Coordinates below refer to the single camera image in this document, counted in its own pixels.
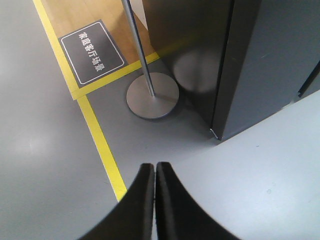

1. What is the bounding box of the dark grey fridge body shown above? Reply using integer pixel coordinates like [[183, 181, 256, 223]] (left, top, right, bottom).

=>
[[142, 0, 320, 141]]

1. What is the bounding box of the silver sign stand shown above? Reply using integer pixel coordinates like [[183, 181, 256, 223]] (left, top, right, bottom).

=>
[[122, 0, 180, 120]]

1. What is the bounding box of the yellow floor tape line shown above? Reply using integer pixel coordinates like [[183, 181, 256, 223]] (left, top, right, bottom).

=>
[[32, 0, 191, 203]]

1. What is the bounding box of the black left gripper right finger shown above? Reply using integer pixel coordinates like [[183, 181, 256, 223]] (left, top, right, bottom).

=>
[[155, 162, 238, 240]]

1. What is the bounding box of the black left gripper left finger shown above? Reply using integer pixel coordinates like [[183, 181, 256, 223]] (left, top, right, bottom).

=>
[[81, 163, 155, 240]]

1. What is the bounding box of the grey floor sign sticker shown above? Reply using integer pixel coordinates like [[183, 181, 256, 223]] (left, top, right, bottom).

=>
[[58, 19, 128, 88]]

